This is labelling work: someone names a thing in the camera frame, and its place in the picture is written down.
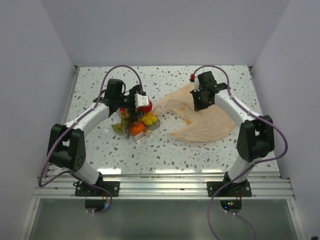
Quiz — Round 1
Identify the orange translucent plastic bag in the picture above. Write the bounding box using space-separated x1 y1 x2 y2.
153 82 237 143

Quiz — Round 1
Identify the brown longan bunch with leaves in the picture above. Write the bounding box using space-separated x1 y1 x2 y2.
111 110 146 139

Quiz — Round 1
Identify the red round fake fruit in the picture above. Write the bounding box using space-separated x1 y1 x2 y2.
138 101 153 114

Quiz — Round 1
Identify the yellow fake banana bunch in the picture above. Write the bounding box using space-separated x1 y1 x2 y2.
141 113 158 126

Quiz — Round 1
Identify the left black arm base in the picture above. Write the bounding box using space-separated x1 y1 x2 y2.
73 179 120 197

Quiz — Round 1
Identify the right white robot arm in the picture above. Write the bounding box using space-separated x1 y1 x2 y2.
190 71 275 197

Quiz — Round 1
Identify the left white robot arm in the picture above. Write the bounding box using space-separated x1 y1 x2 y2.
46 79 150 197

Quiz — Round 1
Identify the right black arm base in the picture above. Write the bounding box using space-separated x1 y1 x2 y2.
206 172 252 197

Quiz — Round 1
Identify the orange fake tangerine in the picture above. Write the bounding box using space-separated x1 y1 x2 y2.
130 122 146 136

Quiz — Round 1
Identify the clear plastic tray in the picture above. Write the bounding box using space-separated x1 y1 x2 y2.
129 109 161 142

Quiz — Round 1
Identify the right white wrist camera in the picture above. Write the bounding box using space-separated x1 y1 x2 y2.
189 73 200 92

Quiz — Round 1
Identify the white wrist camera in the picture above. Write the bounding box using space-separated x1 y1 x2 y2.
134 93 150 109
189 73 200 92

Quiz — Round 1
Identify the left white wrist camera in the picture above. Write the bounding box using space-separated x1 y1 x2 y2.
134 93 150 109

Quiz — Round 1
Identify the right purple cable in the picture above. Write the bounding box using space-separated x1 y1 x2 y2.
193 65 288 240

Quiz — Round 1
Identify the aluminium mounting rail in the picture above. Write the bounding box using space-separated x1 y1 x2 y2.
33 172 295 200

